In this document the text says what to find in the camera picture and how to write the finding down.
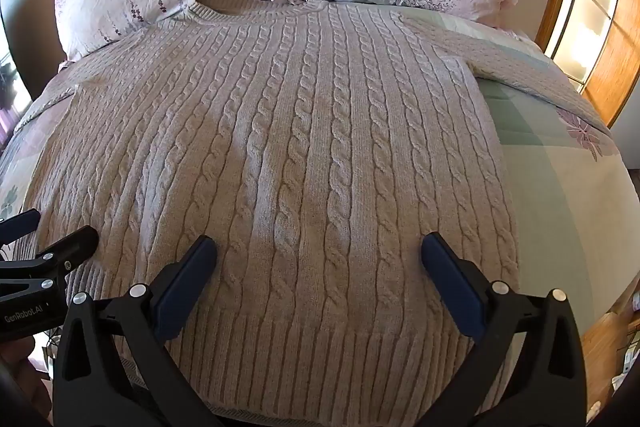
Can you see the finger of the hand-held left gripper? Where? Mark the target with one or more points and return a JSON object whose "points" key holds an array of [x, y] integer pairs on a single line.
{"points": [[20, 224], [75, 247]]}

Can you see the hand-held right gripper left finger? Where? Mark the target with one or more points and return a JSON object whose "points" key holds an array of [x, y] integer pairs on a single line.
{"points": [[186, 274]]}

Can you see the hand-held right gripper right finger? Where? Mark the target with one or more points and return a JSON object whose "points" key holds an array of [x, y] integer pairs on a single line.
{"points": [[452, 277]]}

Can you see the pastel patchwork bed sheet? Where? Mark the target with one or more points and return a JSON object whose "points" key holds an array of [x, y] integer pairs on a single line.
{"points": [[550, 177]]}

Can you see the dark headboard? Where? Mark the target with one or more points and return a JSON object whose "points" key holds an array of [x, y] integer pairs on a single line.
{"points": [[30, 22]]}

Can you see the wooden window frame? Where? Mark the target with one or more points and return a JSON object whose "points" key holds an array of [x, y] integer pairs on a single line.
{"points": [[590, 7]]}

